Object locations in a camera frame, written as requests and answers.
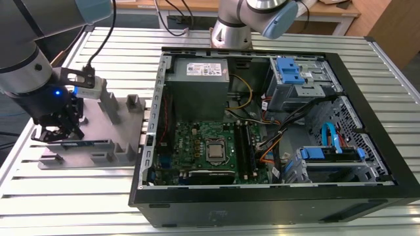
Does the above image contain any grey parts rack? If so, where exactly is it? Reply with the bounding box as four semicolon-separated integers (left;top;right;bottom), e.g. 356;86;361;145
37;92;147;170

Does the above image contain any black graphics card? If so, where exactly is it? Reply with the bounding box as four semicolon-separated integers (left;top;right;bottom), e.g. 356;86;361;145
188;169;237;185

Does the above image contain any green motherboard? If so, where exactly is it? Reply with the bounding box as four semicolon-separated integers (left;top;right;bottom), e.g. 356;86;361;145
153;120;273;185

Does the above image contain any brown wooden cabinet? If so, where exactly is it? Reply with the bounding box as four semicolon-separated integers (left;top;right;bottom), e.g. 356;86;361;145
345;0;420;72

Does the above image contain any wooden desk white frame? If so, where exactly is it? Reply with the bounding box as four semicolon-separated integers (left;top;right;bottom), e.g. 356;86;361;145
113;0;361;37

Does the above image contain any hard disk in blue carrier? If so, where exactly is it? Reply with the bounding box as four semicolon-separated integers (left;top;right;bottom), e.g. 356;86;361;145
300;146;367;163

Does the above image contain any metal CPU socket cover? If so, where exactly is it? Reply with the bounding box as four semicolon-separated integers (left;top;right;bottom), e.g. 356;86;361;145
204;137;228;166

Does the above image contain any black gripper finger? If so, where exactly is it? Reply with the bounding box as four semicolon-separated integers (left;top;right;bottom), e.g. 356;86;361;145
64;97;85;141
31;125;65;144

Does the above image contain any silver CPU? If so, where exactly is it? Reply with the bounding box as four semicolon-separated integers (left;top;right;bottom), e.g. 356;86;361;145
207;144;224;158

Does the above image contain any red black twisted wire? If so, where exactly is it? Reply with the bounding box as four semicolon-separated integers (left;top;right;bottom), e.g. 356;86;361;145
159;85;172;148

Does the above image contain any black cable bundle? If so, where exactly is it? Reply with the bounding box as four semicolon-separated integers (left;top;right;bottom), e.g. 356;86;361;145
257;94;339;184

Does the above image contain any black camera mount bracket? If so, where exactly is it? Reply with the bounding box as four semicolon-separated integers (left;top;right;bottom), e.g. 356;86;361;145
52;66;96;89

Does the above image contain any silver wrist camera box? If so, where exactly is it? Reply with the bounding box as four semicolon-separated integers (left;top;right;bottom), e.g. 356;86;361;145
75;76;108;100

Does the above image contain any grey power supply unit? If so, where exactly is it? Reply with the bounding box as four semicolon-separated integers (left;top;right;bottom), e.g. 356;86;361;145
165;58;231;111

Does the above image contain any metal drive cage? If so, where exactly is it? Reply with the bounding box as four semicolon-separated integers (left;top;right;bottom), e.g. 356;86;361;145
265;58;344;113

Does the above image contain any blue flat data cable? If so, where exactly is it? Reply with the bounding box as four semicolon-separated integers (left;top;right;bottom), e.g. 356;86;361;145
321;122;344;154

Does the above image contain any RAM stick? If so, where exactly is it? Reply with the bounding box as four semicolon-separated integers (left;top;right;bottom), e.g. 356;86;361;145
60;140;111;147

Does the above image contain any blue drive carrier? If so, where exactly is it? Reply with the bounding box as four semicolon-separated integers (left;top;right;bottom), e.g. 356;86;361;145
276;57;304;86

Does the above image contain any black open PC case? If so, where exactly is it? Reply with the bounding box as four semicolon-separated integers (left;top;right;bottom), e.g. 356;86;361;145
127;45;420;228

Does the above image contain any yellow wire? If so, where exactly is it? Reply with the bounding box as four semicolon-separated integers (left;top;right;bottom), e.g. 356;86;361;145
225;73;253;110

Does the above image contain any perforated metal disk cage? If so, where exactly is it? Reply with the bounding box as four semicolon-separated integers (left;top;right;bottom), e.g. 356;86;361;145
285;95;395;184

